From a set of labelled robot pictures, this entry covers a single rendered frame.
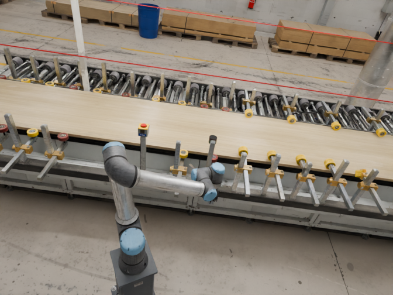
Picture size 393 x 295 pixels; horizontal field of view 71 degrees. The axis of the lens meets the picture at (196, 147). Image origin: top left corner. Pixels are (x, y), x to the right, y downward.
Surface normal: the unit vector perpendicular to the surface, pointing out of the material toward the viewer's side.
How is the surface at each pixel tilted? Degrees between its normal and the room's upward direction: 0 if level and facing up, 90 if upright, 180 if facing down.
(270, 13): 90
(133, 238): 5
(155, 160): 90
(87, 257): 0
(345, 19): 90
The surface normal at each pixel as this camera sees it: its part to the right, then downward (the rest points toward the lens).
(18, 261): 0.12, -0.77
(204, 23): -0.06, 0.62
